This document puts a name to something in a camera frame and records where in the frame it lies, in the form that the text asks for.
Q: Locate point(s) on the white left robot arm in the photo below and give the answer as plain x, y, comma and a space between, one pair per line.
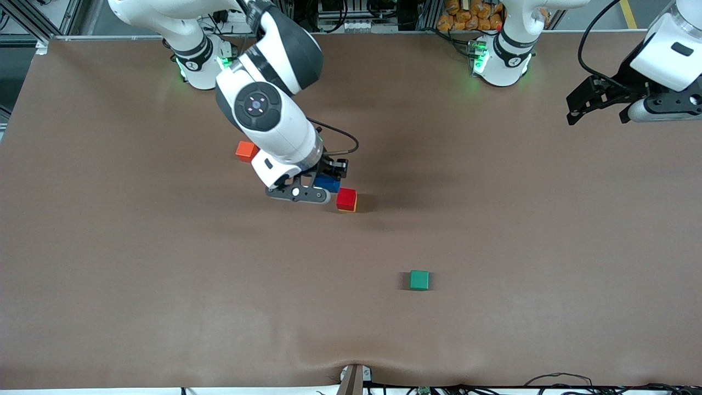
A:
504, 66

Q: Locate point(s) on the red wooden block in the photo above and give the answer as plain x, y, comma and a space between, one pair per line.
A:
346, 198

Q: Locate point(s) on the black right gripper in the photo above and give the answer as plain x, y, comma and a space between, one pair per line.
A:
329, 166

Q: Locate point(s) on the white power strip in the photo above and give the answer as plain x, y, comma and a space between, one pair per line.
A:
230, 15

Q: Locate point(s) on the blue wooden block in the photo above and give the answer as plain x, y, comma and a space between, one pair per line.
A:
327, 185

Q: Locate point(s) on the orange snack bags pile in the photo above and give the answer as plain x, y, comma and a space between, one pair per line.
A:
471, 15

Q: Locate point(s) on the aluminium frame profile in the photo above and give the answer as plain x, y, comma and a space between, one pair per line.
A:
429, 13
33, 19

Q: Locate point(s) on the yellow wooden block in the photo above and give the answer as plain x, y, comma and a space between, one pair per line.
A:
351, 210

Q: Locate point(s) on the grey camera mount clamp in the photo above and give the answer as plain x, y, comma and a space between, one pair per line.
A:
355, 379

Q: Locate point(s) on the black equipment with white terminals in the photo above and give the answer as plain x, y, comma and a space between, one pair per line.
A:
359, 24

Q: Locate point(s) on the orange wooden block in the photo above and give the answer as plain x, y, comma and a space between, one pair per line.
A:
245, 151

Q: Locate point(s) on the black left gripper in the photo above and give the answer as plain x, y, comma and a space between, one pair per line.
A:
624, 80

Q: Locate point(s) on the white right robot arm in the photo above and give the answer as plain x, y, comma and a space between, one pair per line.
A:
269, 109

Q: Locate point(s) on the green wooden block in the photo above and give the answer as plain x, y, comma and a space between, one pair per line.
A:
419, 280

